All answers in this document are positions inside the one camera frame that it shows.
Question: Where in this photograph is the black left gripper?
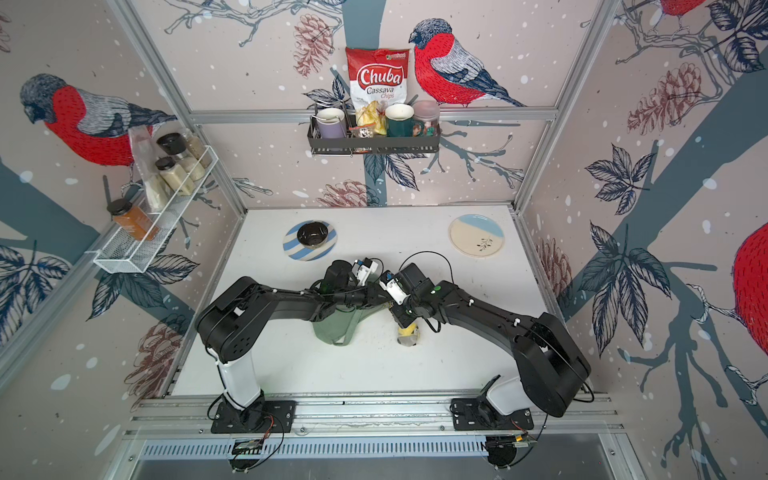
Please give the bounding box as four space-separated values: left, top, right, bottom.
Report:
334 282 393 309

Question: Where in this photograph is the green corduroy bag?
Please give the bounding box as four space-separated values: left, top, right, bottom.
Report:
313 304 387 347

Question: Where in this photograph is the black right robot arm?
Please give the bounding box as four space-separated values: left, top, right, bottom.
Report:
379 263 591 418

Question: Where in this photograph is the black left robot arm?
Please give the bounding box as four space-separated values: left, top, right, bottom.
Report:
195 257 391 413

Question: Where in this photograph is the Chuba cassava chips bag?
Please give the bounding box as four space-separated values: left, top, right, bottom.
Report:
346 47 409 126

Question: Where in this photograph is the dark ceramic bowl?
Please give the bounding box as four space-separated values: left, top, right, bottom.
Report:
297 221 329 249

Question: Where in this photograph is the blue striped plate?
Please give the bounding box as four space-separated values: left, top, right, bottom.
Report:
283 220 338 262

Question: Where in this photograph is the cream and blue plate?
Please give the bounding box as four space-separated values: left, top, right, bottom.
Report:
448 214 505 258

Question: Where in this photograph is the dark green mug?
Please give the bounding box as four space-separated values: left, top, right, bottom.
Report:
385 104 414 138

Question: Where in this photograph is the purple mug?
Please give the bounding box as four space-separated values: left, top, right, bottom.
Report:
314 108 347 139

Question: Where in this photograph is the pink lidded jar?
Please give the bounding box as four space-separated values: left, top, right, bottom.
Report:
412 100 440 137

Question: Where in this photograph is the orange spice jar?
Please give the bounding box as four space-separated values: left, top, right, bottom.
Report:
107 198 158 241

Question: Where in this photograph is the clear plastic packet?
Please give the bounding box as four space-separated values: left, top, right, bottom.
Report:
128 126 171 213

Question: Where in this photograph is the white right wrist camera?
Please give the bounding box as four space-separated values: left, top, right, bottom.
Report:
379 270 409 305

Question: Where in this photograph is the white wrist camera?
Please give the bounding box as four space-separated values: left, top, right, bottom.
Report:
379 270 409 305
353 257 380 287

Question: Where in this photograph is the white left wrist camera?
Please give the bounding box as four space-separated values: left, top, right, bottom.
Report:
353 257 380 287

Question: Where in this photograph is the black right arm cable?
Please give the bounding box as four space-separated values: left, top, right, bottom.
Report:
397 250 456 284

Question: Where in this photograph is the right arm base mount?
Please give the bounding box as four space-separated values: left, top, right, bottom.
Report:
449 375 534 431

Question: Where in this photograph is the black wall shelf basket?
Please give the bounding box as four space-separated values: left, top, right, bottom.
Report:
307 120 442 155

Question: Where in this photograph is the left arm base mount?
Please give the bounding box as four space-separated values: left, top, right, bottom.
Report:
207 395 298 434

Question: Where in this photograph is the white wire wall shelf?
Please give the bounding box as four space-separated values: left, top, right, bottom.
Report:
91 143 220 275

